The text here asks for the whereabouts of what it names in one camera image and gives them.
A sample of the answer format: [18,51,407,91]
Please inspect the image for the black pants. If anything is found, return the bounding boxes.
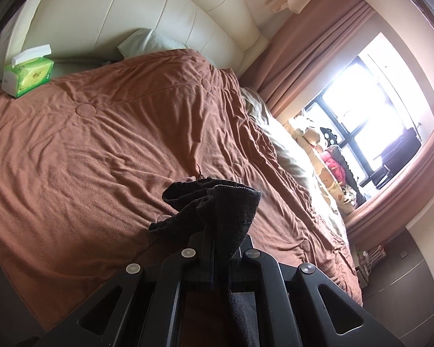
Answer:
[149,178,262,346]

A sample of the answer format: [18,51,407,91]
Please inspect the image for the white bedside table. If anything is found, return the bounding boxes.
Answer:
[351,244,387,289]

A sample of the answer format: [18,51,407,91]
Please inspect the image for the brown bed blanket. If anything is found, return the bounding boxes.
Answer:
[0,49,362,330]

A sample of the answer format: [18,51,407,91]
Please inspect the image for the beige bed sheet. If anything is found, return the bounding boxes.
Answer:
[240,88,347,240]

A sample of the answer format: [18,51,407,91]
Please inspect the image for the plush toys on windowsill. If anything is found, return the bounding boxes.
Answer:
[284,115,366,215]

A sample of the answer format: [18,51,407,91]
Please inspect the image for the pink curtain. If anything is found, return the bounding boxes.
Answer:
[240,0,434,250]

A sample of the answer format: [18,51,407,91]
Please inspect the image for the green tissue box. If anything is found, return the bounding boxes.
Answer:
[1,44,54,99]

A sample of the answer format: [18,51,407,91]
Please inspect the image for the white pillow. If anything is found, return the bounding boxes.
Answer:
[117,28,186,59]

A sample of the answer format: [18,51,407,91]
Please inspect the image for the cream padded headboard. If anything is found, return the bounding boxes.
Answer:
[0,0,269,76]

